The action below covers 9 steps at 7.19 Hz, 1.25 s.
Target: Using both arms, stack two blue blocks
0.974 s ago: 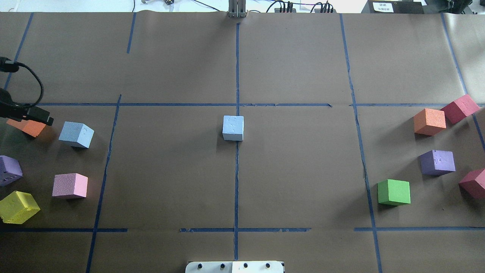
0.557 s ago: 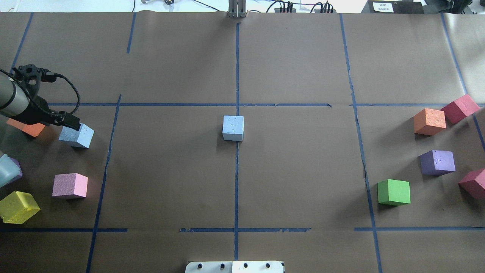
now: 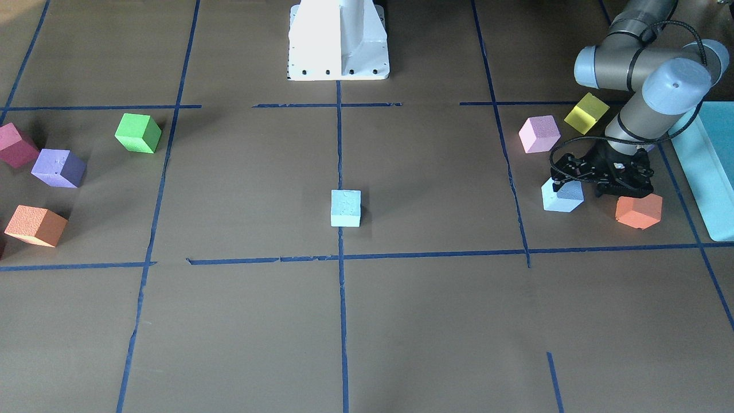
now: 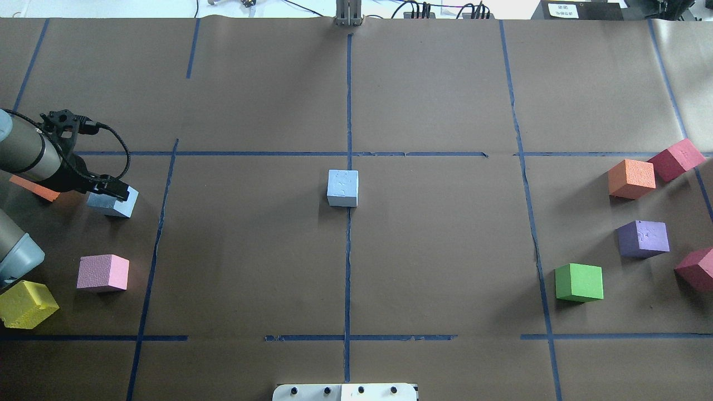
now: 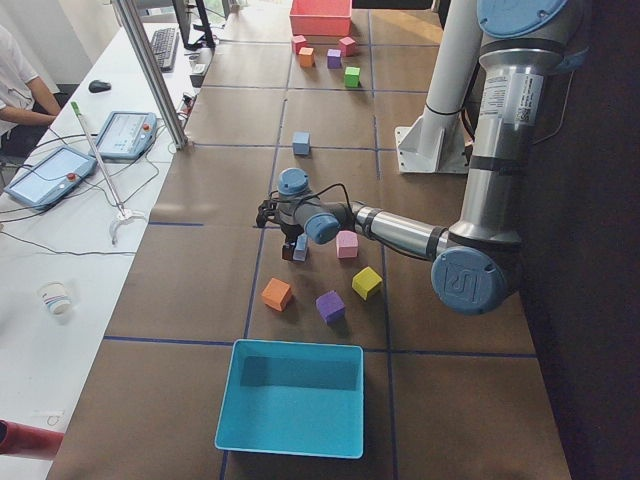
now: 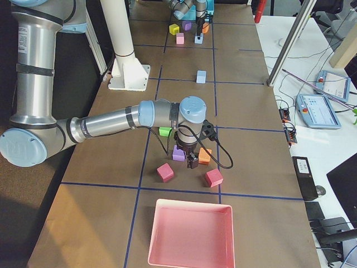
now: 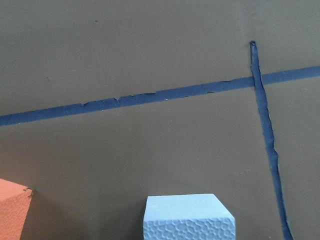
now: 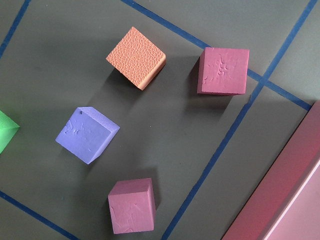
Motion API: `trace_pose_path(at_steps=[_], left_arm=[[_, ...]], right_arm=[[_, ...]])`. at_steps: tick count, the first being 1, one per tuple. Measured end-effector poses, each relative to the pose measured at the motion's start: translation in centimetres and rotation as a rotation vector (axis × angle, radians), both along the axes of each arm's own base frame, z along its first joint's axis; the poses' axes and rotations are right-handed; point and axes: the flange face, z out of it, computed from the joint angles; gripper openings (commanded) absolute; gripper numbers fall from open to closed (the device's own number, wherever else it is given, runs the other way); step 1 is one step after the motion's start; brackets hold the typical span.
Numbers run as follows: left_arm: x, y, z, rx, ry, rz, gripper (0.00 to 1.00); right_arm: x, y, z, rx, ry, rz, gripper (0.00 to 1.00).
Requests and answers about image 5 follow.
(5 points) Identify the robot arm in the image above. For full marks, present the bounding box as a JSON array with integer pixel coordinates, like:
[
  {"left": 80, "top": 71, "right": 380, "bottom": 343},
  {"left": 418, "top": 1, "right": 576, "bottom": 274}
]
[{"left": 256, "top": 1, "right": 591, "bottom": 315}]

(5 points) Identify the purple foam block left side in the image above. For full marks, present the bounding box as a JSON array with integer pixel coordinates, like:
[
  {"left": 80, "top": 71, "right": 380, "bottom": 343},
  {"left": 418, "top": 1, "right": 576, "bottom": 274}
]
[{"left": 315, "top": 290, "right": 346, "bottom": 324}]

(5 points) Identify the yellow foam block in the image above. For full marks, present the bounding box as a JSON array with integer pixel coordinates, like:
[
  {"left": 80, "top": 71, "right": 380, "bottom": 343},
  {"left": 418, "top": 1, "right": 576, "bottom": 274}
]
[{"left": 351, "top": 266, "right": 383, "bottom": 301}]

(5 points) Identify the red plastic bin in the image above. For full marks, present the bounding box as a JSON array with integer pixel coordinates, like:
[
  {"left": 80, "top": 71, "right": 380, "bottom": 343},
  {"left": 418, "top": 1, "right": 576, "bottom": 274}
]
[{"left": 289, "top": 0, "right": 352, "bottom": 37}]

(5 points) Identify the green foam block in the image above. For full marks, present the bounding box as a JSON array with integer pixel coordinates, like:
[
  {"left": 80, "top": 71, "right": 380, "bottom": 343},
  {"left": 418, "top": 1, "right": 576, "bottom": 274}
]
[{"left": 344, "top": 66, "right": 361, "bottom": 88}]

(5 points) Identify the red cylinder object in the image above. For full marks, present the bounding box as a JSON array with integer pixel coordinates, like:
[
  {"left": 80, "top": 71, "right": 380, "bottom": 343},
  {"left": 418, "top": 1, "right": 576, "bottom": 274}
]
[{"left": 0, "top": 420, "right": 64, "bottom": 460}]

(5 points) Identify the orange foam block left side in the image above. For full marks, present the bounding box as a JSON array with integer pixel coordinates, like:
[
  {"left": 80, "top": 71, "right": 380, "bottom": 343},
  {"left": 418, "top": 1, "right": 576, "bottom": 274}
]
[{"left": 261, "top": 278, "right": 292, "bottom": 312}]

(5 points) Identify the black monitor stand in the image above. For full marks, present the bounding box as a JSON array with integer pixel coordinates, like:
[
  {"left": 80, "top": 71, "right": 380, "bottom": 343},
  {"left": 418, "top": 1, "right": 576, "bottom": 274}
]
[{"left": 172, "top": 0, "right": 216, "bottom": 51}]

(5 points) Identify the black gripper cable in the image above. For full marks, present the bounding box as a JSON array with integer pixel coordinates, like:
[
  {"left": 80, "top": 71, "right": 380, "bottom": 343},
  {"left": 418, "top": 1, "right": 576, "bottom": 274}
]
[{"left": 267, "top": 182, "right": 361, "bottom": 236}]

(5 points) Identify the orange foam block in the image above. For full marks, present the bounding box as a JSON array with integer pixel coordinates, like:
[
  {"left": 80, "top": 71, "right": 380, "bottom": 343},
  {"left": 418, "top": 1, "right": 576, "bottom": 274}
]
[
  {"left": 261, "top": 278, "right": 292, "bottom": 312},
  {"left": 298, "top": 47, "right": 315, "bottom": 68}
]

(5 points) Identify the crimson foam block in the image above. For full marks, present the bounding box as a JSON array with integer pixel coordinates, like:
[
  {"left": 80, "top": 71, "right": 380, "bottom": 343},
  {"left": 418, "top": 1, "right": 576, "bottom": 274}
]
[
  {"left": 338, "top": 36, "right": 357, "bottom": 57},
  {"left": 291, "top": 35, "right": 307, "bottom": 55}
]

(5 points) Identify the purple foam block right side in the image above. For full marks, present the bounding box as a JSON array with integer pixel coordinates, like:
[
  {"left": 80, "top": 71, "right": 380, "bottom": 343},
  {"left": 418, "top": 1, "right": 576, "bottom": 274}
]
[{"left": 326, "top": 49, "right": 342, "bottom": 69}]

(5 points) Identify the orange foam block right side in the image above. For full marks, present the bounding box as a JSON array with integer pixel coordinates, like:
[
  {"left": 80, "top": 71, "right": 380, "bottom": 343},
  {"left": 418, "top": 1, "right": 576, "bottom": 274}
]
[{"left": 298, "top": 47, "right": 315, "bottom": 68}]

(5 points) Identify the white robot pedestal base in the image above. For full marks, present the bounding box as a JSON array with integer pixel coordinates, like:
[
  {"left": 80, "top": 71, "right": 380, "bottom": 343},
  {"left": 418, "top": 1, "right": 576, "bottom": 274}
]
[{"left": 395, "top": 0, "right": 483, "bottom": 174}]

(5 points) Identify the green tipped white stick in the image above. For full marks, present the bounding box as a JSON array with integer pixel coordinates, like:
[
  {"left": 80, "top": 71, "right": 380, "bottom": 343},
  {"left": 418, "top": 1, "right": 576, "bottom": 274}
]
[{"left": 71, "top": 101, "right": 146, "bottom": 245}]

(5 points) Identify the black keyboard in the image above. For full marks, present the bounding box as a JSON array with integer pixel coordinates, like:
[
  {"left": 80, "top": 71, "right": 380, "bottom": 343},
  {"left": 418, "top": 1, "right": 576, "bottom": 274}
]
[{"left": 150, "top": 27, "right": 178, "bottom": 72}]

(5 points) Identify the aluminium frame post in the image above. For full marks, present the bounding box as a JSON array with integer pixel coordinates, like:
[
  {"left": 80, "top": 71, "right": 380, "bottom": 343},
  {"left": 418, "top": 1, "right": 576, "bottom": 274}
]
[{"left": 112, "top": 0, "right": 191, "bottom": 151}]

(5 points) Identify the teach pendant far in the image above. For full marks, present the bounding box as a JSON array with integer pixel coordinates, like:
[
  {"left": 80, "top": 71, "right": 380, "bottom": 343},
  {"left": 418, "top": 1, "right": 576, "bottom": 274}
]
[{"left": 96, "top": 111, "right": 158, "bottom": 162}]

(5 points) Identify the light blue foam block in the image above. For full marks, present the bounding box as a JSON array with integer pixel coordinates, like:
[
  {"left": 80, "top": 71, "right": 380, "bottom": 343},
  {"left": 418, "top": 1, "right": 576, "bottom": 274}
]
[
  {"left": 292, "top": 131, "right": 311, "bottom": 156},
  {"left": 292, "top": 234, "right": 308, "bottom": 262}
]

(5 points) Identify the teach pendant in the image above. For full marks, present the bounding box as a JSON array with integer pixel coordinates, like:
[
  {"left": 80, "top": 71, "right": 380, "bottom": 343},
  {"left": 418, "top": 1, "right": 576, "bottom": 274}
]
[
  {"left": 4, "top": 146, "right": 97, "bottom": 210},
  {"left": 96, "top": 111, "right": 158, "bottom": 162}
]

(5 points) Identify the purple foam block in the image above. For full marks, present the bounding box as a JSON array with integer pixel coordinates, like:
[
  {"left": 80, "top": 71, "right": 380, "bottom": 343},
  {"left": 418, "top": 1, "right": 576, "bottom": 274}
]
[
  {"left": 315, "top": 290, "right": 346, "bottom": 324},
  {"left": 326, "top": 49, "right": 342, "bottom": 69}
]

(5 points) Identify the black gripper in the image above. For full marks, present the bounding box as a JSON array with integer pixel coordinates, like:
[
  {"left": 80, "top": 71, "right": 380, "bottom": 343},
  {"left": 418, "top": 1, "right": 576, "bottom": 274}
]
[{"left": 255, "top": 199, "right": 304, "bottom": 261}]

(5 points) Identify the black computer mouse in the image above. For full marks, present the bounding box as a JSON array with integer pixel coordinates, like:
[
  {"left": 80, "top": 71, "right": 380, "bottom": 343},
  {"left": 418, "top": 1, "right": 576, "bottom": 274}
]
[{"left": 88, "top": 80, "right": 112, "bottom": 93}]

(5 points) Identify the seated person white shirt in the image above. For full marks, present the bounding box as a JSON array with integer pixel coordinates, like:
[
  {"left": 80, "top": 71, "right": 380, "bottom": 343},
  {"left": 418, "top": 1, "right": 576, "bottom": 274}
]
[{"left": 1, "top": 27, "right": 63, "bottom": 159}]

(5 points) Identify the teach pendant near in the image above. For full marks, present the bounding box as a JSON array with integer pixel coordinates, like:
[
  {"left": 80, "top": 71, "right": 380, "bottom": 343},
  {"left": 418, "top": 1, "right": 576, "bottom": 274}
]
[{"left": 4, "top": 146, "right": 97, "bottom": 210}]

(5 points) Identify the teal plastic bin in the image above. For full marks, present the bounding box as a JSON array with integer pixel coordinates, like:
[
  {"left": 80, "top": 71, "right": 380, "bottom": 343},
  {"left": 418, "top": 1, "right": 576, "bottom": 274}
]
[{"left": 214, "top": 339, "right": 364, "bottom": 459}]

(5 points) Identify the pink foam block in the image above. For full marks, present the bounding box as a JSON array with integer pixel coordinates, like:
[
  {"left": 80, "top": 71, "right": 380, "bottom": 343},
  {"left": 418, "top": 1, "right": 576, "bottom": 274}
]
[{"left": 336, "top": 230, "right": 359, "bottom": 259}]

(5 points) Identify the paper cup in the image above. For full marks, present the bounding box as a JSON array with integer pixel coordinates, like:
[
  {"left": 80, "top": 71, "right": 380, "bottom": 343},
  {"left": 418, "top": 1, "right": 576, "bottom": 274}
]
[{"left": 37, "top": 282, "right": 72, "bottom": 315}]

